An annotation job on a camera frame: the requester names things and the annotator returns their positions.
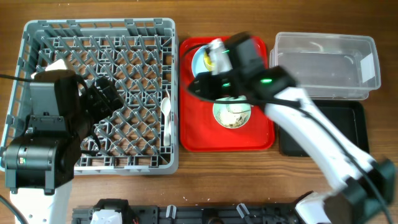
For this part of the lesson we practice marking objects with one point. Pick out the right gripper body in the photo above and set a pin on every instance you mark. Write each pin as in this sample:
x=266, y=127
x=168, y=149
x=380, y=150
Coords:
x=213, y=71

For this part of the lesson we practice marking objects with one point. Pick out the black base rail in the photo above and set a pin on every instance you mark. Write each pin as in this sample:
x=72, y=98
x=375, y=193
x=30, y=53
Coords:
x=119, y=211

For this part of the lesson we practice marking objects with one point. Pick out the grey dishwasher rack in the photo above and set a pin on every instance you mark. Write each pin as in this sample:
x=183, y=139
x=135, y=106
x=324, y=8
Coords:
x=140, y=57

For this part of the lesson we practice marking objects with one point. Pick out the black tray bin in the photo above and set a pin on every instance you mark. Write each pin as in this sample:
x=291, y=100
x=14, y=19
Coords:
x=348, y=116

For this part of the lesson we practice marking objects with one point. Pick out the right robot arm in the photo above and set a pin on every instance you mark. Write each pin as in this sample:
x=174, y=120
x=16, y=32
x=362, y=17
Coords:
x=361, y=187

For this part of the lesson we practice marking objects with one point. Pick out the light blue plate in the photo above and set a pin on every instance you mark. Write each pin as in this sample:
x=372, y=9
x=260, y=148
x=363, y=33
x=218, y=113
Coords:
x=198, y=62

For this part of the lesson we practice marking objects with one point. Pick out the green bowl with rice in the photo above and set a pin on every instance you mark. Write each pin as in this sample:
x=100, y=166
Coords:
x=232, y=116

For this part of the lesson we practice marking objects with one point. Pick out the clear plastic bin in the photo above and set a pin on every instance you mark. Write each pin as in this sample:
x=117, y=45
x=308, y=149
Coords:
x=329, y=66

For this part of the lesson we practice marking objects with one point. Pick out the yellow plastic cup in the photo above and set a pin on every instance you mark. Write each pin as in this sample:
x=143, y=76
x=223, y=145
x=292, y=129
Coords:
x=207, y=61

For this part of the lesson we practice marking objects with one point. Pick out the white plastic spoon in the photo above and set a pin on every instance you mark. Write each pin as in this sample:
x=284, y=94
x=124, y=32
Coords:
x=165, y=107

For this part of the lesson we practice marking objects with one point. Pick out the red plastic tray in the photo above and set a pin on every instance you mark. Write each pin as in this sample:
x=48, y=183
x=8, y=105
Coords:
x=199, y=130

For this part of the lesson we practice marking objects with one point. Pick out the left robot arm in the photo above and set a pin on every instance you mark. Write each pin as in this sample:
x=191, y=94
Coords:
x=39, y=163

